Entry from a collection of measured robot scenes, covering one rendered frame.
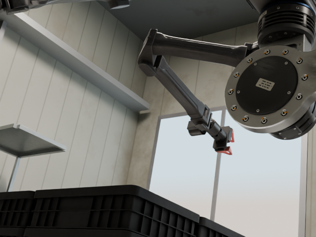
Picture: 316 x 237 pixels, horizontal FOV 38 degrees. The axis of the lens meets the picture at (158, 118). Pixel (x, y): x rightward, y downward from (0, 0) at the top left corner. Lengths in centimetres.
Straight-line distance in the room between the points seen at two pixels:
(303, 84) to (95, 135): 356
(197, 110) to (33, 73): 244
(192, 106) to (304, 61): 83
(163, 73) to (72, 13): 294
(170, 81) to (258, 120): 73
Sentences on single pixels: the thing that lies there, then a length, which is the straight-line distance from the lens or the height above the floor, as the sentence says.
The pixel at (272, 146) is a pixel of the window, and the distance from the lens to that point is 394.
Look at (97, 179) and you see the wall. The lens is 439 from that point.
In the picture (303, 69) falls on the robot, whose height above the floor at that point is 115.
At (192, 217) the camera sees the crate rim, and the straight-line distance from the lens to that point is 130.
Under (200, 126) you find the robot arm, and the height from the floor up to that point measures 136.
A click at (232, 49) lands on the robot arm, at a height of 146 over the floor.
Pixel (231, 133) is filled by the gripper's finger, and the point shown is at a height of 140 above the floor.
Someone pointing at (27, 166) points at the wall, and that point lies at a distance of 387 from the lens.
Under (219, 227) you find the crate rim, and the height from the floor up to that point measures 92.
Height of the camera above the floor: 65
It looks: 23 degrees up
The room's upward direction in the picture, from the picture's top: 10 degrees clockwise
